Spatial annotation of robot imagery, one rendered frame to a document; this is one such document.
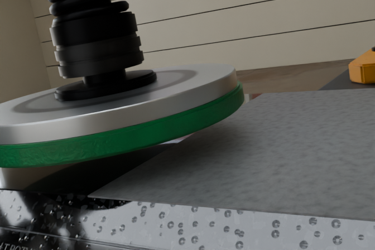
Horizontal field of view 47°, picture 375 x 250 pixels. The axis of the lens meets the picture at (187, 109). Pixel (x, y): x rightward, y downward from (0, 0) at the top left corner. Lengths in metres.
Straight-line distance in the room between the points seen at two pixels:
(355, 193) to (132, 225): 0.12
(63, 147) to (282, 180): 0.13
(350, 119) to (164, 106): 0.16
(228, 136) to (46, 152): 0.15
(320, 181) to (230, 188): 0.05
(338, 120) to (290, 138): 0.05
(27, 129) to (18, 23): 8.94
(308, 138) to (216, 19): 6.75
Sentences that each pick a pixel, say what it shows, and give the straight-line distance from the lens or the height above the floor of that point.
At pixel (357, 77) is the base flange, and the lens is 0.96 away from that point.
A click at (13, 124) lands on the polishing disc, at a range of 0.29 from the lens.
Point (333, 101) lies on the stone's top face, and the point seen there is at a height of 0.83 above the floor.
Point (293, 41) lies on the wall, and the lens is 6.68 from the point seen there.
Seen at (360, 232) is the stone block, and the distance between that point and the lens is 0.21.
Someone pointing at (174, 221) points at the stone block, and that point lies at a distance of 0.25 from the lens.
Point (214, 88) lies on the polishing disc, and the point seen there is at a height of 0.88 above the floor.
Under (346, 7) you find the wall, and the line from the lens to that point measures 6.49.
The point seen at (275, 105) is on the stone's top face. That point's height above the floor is 0.83.
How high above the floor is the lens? 0.93
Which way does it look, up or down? 11 degrees down
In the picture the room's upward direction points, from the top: 10 degrees counter-clockwise
